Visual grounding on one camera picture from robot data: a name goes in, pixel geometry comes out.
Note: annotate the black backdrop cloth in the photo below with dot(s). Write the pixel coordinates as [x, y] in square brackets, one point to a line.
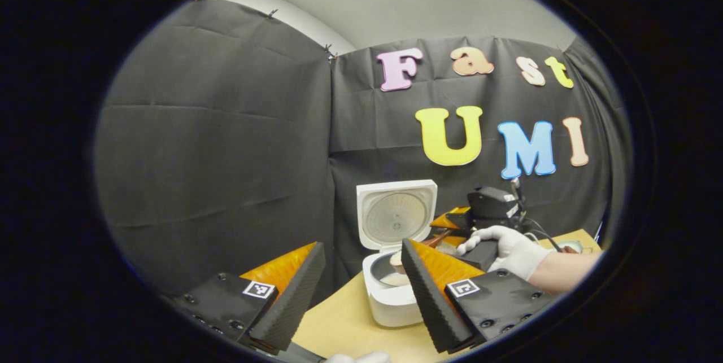
[214, 171]

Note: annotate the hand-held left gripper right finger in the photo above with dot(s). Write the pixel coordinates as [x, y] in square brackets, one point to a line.
[426, 301]

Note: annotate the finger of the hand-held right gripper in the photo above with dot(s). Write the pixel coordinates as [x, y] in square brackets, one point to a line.
[452, 219]
[452, 245]

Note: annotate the white rice cooker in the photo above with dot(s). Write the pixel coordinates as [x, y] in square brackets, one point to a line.
[395, 216]

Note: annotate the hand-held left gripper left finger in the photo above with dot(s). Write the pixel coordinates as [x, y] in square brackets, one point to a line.
[294, 301]

